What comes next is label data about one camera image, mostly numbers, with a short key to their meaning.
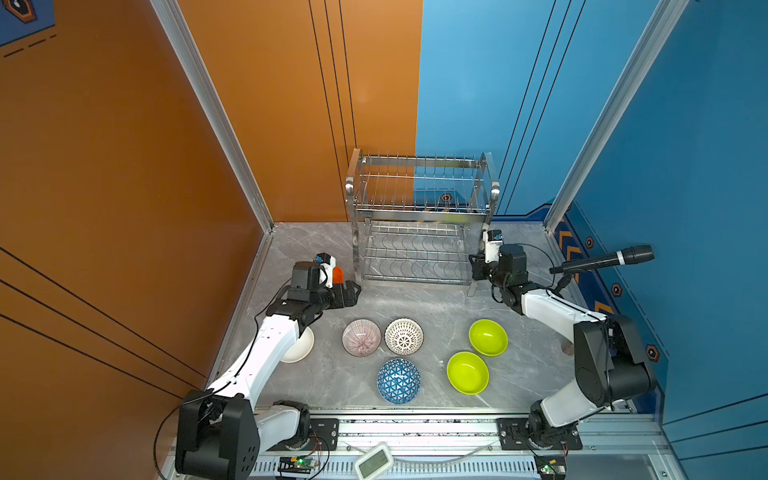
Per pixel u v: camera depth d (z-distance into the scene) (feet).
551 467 2.29
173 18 2.29
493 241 2.62
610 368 1.48
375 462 2.24
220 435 1.30
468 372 2.68
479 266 2.70
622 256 2.43
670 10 2.27
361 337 2.92
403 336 2.92
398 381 2.65
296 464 2.32
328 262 2.51
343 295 2.43
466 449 2.38
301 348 2.83
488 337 2.87
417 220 4.07
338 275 3.36
